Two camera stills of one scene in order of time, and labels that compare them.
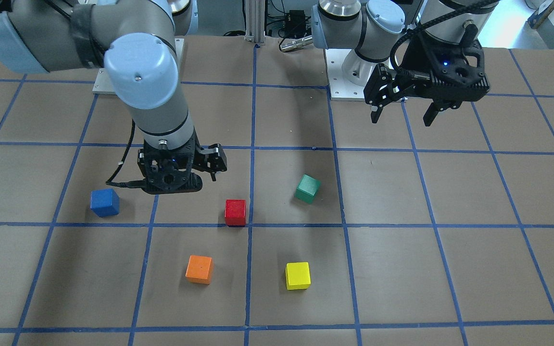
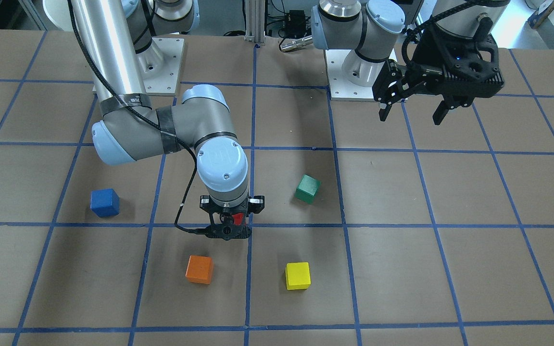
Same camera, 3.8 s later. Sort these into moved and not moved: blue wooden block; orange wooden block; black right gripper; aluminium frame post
Moved: black right gripper
Not moved: aluminium frame post; orange wooden block; blue wooden block
